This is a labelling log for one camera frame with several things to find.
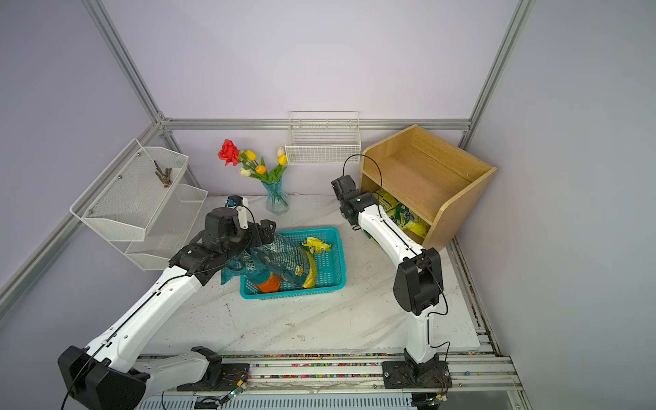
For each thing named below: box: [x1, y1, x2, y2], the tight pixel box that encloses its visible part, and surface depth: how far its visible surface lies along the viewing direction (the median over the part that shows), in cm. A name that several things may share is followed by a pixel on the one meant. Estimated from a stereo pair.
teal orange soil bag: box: [220, 253, 286, 293], surface depth 79 cm
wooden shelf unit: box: [359, 124, 498, 252], surface depth 84 cm
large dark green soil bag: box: [249, 234, 312, 288], surface depth 81 cm
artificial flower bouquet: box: [217, 139, 288, 184], surface depth 90 cm
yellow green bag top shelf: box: [301, 236, 332, 255], surface depth 95 cm
